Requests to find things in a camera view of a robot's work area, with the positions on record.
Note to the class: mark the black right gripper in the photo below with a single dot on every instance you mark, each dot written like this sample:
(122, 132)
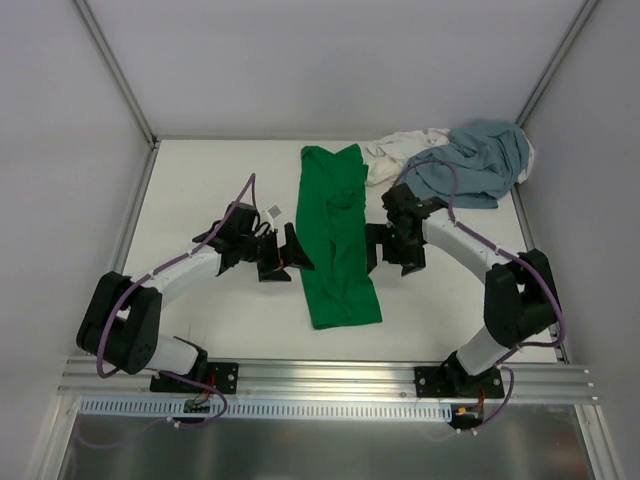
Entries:
(392, 247)

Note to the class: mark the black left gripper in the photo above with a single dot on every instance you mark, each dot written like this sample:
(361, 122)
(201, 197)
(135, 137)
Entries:
(273, 256)

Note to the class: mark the green t-shirt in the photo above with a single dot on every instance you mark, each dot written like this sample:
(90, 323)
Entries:
(330, 224)

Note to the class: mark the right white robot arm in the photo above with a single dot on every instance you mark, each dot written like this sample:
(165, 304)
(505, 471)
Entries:
(520, 299)

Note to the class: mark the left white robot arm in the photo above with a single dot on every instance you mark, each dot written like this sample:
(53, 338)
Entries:
(121, 325)

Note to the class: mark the white t-shirt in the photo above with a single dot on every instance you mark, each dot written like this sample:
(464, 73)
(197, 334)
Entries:
(387, 157)

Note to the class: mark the blue-grey t-shirt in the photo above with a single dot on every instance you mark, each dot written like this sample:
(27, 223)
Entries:
(479, 165)

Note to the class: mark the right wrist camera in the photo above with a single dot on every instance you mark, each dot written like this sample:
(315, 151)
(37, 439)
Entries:
(399, 200)

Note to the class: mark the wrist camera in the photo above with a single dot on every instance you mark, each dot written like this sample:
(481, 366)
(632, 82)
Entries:
(272, 213)
(399, 200)

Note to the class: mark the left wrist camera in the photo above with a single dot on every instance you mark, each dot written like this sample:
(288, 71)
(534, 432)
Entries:
(272, 213)

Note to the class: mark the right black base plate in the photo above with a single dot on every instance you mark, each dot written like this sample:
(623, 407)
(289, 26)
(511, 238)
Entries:
(439, 382)

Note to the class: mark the white slotted cable duct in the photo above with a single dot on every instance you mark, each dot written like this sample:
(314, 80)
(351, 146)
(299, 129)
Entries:
(267, 409)

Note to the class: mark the aluminium mounting rail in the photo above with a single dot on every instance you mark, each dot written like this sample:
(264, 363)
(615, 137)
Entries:
(535, 383)

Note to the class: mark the right aluminium frame post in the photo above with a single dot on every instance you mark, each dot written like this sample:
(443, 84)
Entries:
(571, 35)

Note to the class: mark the aluminium frame post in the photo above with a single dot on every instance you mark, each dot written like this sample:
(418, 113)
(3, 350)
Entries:
(571, 35)
(92, 25)

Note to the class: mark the left aluminium frame post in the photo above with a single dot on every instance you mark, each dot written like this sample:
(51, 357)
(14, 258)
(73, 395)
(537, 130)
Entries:
(92, 25)

